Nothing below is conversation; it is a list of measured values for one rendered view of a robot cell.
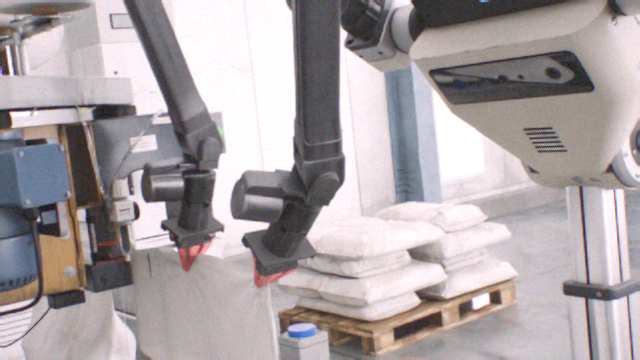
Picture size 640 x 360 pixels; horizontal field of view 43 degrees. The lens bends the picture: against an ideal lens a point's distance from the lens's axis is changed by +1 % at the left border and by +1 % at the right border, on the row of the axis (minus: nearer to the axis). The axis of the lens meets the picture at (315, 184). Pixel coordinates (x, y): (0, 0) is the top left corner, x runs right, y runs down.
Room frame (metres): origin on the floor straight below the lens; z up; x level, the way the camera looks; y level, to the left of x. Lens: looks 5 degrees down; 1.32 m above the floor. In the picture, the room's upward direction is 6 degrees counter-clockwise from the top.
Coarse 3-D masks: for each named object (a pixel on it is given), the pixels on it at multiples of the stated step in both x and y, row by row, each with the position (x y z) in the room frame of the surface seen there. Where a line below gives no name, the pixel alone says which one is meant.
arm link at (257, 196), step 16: (256, 176) 1.11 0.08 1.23; (272, 176) 1.12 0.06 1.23; (288, 176) 1.14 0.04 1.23; (320, 176) 1.09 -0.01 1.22; (336, 176) 1.09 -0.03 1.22; (240, 192) 1.12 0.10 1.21; (256, 192) 1.10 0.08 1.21; (272, 192) 1.11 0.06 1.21; (288, 192) 1.11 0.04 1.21; (304, 192) 1.12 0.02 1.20; (320, 192) 1.09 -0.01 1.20; (240, 208) 1.11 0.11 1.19; (256, 208) 1.11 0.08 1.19; (272, 208) 1.11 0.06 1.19
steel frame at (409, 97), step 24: (384, 72) 7.47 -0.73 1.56; (408, 72) 7.38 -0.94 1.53; (408, 96) 7.40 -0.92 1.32; (408, 120) 7.43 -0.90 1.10; (432, 120) 7.32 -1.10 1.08; (408, 144) 7.45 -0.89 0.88; (432, 144) 7.30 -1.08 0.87; (408, 168) 7.48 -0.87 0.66; (432, 168) 7.28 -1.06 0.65; (408, 192) 7.50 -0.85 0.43; (432, 192) 7.26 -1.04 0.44
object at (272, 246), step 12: (276, 228) 1.16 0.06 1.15; (252, 240) 1.19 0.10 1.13; (264, 240) 1.19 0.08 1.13; (276, 240) 1.17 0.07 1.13; (288, 240) 1.16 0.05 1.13; (300, 240) 1.17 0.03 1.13; (252, 252) 1.18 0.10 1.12; (264, 252) 1.18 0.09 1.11; (276, 252) 1.18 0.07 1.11; (288, 252) 1.18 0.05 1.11; (300, 252) 1.21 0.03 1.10; (312, 252) 1.22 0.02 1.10; (264, 264) 1.16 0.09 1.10; (276, 264) 1.17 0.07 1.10
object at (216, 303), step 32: (160, 256) 1.57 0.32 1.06; (160, 288) 1.60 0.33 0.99; (192, 288) 1.49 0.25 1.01; (224, 288) 1.35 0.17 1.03; (256, 288) 1.26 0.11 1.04; (160, 320) 1.61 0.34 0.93; (192, 320) 1.50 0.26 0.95; (224, 320) 1.36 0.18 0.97; (256, 320) 1.27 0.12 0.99; (160, 352) 1.60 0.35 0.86; (192, 352) 1.51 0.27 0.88; (224, 352) 1.38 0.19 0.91; (256, 352) 1.28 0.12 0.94
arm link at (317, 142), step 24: (312, 0) 0.96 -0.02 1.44; (336, 0) 0.97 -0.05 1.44; (312, 24) 0.98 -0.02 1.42; (336, 24) 0.99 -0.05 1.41; (312, 48) 1.00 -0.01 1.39; (336, 48) 1.01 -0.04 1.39; (312, 72) 1.01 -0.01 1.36; (336, 72) 1.02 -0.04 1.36; (312, 96) 1.03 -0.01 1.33; (336, 96) 1.04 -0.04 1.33; (312, 120) 1.05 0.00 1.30; (336, 120) 1.06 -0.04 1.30; (312, 144) 1.07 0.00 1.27; (336, 144) 1.08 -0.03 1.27; (312, 168) 1.08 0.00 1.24; (336, 168) 1.10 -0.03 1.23
